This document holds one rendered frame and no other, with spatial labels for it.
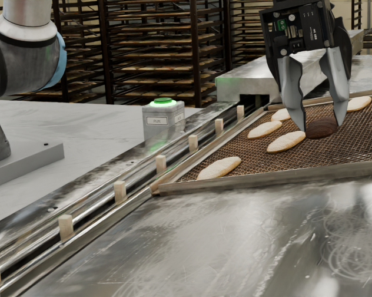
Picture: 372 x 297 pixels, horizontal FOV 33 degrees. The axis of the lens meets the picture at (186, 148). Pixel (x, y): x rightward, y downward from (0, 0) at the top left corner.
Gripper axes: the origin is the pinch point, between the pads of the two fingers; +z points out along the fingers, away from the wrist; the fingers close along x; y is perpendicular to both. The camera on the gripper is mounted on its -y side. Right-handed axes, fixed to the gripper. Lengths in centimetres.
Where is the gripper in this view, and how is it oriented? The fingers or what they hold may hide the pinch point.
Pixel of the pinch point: (320, 116)
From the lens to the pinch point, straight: 77.7
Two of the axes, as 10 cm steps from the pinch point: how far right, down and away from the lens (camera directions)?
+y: -3.0, 2.4, -9.2
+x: 9.3, -1.5, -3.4
